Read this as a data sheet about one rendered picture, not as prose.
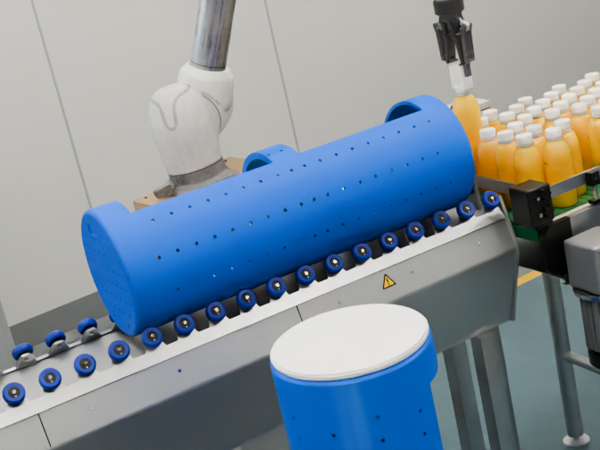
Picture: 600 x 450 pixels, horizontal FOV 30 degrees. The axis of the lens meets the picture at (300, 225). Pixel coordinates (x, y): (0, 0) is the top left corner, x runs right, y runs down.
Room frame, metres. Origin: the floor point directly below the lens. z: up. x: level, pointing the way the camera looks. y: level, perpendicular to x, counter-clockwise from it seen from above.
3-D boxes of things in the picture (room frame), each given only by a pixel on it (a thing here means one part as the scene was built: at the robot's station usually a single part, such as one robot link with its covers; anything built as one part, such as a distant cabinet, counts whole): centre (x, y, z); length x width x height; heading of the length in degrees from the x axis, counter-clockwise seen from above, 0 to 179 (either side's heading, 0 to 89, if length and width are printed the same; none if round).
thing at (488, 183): (2.68, -0.49, 0.96); 0.40 x 0.01 x 0.03; 26
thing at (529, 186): (2.49, -0.54, 0.95); 0.10 x 0.07 x 0.10; 26
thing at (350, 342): (1.78, -0.04, 1.03); 0.28 x 0.28 x 0.01
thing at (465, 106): (2.79, -0.48, 1.10); 0.07 x 0.07 x 0.19
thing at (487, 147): (2.72, -0.51, 0.99); 0.07 x 0.07 x 0.19
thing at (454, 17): (2.79, -0.48, 1.38); 0.08 x 0.07 x 0.09; 26
